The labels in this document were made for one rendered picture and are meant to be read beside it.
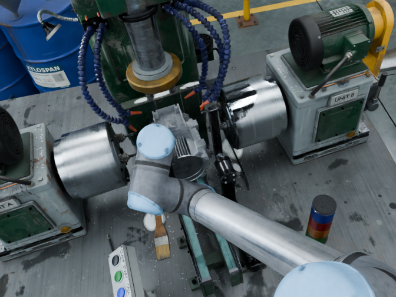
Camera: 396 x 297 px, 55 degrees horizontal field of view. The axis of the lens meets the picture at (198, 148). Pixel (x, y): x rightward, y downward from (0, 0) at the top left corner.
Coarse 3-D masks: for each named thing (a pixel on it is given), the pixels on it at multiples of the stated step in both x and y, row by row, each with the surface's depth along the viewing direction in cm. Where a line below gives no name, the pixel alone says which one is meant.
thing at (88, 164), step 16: (80, 128) 138; (96, 128) 133; (112, 128) 142; (64, 144) 130; (80, 144) 129; (96, 144) 129; (112, 144) 131; (64, 160) 127; (80, 160) 127; (96, 160) 128; (112, 160) 128; (64, 176) 128; (80, 176) 128; (96, 176) 129; (112, 176) 130; (128, 176) 141; (80, 192) 131; (96, 192) 134
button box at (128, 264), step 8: (120, 248) 112; (128, 248) 113; (112, 256) 113; (120, 256) 111; (128, 256) 111; (136, 256) 114; (112, 264) 112; (120, 264) 110; (128, 264) 109; (136, 264) 112; (112, 272) 111; (128, 272) 107; (136, 272) 110; (112, 280) 110; (120, 280) 107; (128, 280) 105; (136, 280) 107; (128, 288) 104; (136, 288) 106; (128, 296) 103; (136, 296) 104; (144, 296) 106
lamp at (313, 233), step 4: (308, 224) 106; (308, 228) 107; (312, 228) 104; (308, 232) 108; (312, 232) 106; (316, 232) 104; (320, 232) 104; (324, 232) 104; (328, 232) 106; (312, 236) 107; (316, 236) 106; (320, 236) 106; (324, 236) 106
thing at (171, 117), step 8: (152, 112) 137; (160, 112) 138; (168, 112) 139; (176, 112) 138; (160, 120) 138; (168, 120) 134; (176, 120) 137; (176, 128) 130; (184, 128) 131; (176, 136) 133
